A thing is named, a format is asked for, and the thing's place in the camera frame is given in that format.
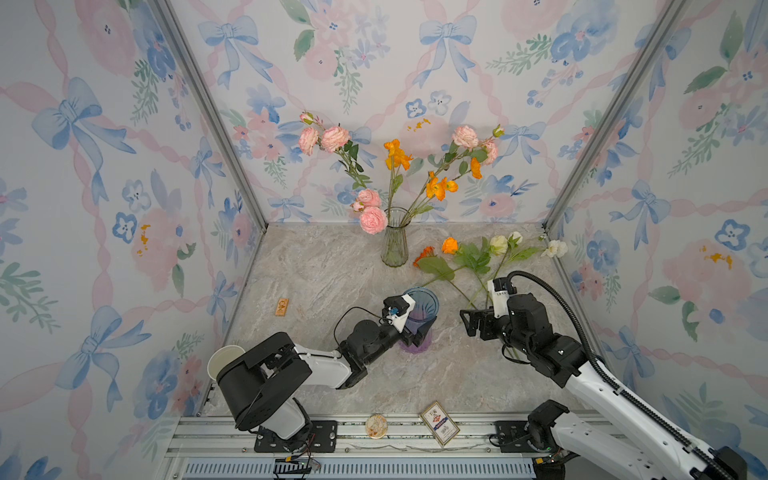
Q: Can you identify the blue purple glass vase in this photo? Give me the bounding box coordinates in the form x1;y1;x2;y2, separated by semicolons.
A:
396;287;439;353

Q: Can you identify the clear grey glass vase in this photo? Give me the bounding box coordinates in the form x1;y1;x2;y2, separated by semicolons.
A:
381;207;411;268

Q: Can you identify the orange rose stem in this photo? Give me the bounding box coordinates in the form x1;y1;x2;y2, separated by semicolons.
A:
441;237;491;279

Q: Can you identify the white flower stem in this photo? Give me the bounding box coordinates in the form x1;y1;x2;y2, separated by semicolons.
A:
510;240;569;262

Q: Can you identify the pink carnation stem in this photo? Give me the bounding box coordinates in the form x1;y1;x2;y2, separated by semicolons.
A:
352;189;388;235

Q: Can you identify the yellow poppy flower stem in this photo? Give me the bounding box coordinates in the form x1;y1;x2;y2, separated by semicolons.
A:
384;139;413;225

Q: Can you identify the pink rose stem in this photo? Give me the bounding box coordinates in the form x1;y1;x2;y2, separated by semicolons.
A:
413;124;506;211
298;111;371;188

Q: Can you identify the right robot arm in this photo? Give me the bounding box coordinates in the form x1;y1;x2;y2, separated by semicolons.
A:
460;291;748;479

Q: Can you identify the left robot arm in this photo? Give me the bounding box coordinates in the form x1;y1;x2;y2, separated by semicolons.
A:
207;288;439;454

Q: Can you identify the orange marigold flower stem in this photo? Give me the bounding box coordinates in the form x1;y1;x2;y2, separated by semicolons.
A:
413;246;477;309

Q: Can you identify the cream rose stem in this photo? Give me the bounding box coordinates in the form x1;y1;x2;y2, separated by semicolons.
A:
466;231;523;299

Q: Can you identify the round beige coaster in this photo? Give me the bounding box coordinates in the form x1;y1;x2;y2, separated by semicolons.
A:
365;414;388;439

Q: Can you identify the framed card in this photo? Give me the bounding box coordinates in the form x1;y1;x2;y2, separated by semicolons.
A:
420;401;460;447

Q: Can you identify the small wooden block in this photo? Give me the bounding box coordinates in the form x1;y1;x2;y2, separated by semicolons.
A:
275;298;289;317

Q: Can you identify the cream white cup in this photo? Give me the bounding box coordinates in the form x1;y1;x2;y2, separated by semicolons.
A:
206;345;245;382

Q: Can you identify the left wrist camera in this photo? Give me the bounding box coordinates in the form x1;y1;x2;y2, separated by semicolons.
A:
382;294;416;333

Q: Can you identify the black corrugated cable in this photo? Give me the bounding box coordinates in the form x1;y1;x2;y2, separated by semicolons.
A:
503;269;736;480

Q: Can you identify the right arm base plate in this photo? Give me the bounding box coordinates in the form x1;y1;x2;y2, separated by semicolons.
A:
488;420;571;457

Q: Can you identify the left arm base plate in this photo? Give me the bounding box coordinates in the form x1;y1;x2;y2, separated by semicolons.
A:
253;420;339;455

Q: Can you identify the aluminium rail frame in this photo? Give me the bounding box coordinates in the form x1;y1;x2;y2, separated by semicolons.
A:
157;413;679;480

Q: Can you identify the right corner aluminium post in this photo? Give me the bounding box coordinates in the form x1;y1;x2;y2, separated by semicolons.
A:
542;0;690;234

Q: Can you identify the corner aluminium post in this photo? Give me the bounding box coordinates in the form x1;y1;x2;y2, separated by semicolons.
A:
542;0;690;234
148;0;268;234

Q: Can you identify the left corner aluminium post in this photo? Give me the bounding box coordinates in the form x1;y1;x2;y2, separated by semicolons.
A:
148;0;268;234

